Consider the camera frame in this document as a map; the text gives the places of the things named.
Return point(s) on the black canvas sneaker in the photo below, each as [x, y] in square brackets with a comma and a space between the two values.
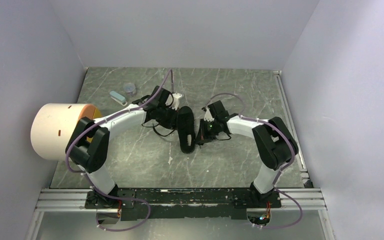
[186, 129]

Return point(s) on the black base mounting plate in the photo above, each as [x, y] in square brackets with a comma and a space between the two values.
[177, 203]

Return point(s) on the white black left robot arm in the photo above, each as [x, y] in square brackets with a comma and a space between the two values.
[88, 145]

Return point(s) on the beige cylinder with coloured face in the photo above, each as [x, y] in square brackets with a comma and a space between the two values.
[53, 126]

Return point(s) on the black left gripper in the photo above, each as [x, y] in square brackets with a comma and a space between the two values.
[172, 123]

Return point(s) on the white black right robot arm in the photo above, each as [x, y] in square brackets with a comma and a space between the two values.
[275, 144]

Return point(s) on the light blue stapler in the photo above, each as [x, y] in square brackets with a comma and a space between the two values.
[118, 98]

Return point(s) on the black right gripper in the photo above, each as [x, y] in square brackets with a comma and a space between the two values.
[202, 137]

